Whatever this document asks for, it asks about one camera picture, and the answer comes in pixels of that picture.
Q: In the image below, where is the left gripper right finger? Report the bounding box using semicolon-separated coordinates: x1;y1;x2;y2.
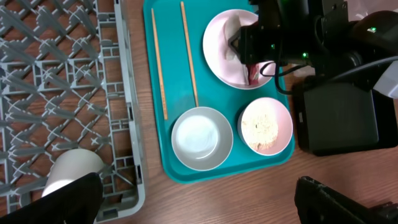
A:
294;176;397;224

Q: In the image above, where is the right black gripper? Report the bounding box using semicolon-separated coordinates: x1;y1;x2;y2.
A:
228;0;282;65

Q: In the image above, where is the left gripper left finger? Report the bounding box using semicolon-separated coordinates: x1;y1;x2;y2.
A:
1;172;103;224

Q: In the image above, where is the white tissue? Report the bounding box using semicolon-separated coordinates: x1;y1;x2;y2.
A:
223;13;258;65

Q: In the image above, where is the red snack wrapper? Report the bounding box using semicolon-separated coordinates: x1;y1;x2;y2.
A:
246;64;260;85

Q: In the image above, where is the white paper cup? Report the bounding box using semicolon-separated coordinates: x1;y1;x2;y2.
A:
42;149;104;197

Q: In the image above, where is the small pink bowl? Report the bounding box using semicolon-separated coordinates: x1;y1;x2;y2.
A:
237;97;293;156

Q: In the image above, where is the cooked rice pile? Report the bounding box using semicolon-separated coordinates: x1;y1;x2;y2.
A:
242;108;279;152

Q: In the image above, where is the grey bowl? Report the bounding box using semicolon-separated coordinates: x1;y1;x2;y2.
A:
171;106;234;172

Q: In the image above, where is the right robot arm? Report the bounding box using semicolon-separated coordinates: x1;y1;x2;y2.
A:
227;0;397;99

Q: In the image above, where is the black waste tray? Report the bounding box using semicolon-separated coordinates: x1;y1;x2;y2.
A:
292;77;397;156

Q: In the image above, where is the grey dishwasher rack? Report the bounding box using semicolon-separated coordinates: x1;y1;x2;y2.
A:
1;0;146;223

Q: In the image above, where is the large white plate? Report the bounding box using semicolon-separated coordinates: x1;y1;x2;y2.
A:
203;9;275;90

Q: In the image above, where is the teal serving tray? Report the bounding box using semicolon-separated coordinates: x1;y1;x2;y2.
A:
143;0;295;184

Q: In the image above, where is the right wooden chopstick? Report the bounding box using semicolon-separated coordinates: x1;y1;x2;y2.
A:
180;1;199;107

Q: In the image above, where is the wooden chopstick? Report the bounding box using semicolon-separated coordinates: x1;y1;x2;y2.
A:
151;8;169;120
180;1;199;107

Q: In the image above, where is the left wooden chopstick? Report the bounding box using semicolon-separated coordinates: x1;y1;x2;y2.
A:
151;8;169;120

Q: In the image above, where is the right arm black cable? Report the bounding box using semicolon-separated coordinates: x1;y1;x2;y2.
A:
259;55;398;96

